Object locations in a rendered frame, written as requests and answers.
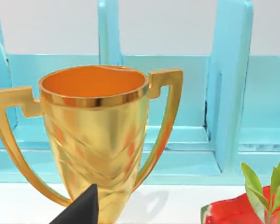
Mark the red plant pot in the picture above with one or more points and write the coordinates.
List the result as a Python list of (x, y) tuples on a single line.
[(233, 210)]

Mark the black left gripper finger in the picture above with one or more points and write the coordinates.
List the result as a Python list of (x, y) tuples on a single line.
[(85, 208)]

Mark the light blue rack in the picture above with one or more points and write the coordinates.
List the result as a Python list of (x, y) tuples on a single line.
[(226, 93)]

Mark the green leafy plant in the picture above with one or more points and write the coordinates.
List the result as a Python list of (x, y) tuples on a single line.
[(261, 191)]

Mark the gold trophy cup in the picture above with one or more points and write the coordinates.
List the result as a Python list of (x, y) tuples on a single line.
[(95, 130)]

